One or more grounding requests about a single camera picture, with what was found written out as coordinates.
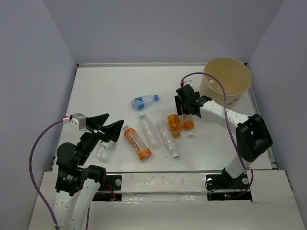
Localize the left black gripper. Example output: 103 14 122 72
77 112 124 163

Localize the orange bottle white cap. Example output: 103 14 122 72
181 114 194 137

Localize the tall orange label bottle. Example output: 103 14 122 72
123 125 152 161

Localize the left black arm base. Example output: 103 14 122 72
93 174 122 202

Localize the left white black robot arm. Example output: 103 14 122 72
54 113 124 230

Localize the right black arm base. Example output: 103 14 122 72
204 170 252 201

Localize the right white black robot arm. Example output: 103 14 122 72
175 84 273 188

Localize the beige round bin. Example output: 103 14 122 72
199 57 252 109

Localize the short orange bottle orange cap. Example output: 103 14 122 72
167 114 181 138

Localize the green label water bottle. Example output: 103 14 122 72
96 140 115 163

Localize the clear bottle blue cap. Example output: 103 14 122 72
156 120 179 159

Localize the blue label small bottle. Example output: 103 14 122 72
131 94 159 110

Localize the clear bottle without cap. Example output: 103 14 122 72
139 113 159 149

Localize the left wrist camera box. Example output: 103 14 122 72
69 113 86 131

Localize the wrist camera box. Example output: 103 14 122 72
69 113 86 131
180 80 194 88

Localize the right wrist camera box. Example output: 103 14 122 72
180 80 194 88

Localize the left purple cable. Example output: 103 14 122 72
28 118 71 228

